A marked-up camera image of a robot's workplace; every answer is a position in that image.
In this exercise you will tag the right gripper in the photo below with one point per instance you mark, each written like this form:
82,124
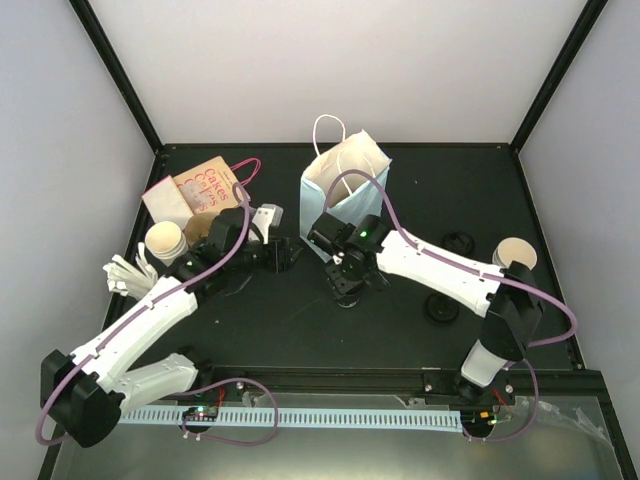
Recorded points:
351,277

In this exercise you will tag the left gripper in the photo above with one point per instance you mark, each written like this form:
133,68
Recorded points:
279,254

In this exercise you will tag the single paper coffee cup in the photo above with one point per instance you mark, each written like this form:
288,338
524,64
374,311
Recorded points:
348,301

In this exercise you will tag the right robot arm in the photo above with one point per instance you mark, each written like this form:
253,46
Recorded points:
365,254

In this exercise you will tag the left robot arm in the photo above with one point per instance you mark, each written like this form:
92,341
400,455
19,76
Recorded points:
87,391

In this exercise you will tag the black coffee lid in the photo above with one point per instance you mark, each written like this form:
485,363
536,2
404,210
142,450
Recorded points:
459,242
440,309

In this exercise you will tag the white pink-edged napkin pack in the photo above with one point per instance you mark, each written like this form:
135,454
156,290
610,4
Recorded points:
165,202

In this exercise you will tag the brown Cakes paper bag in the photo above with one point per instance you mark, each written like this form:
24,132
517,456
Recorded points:
207,187

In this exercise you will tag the left paper cup stack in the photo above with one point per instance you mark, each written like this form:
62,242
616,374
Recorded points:
166,242

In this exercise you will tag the paper cup stack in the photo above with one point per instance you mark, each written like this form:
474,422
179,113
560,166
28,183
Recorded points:
514,249
166,242

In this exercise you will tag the right paper cup stack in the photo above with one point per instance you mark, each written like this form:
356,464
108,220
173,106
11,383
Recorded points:
514,249

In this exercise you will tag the light blue slotted cable duct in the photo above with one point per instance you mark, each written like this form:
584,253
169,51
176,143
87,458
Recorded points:
316,418

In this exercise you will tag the black left frame post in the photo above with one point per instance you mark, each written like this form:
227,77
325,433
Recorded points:
100,41

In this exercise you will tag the black frame post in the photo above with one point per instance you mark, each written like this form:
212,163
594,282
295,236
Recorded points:
100,41
576,38

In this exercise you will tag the black right frame post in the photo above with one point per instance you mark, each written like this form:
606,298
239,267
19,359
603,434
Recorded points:
576,38

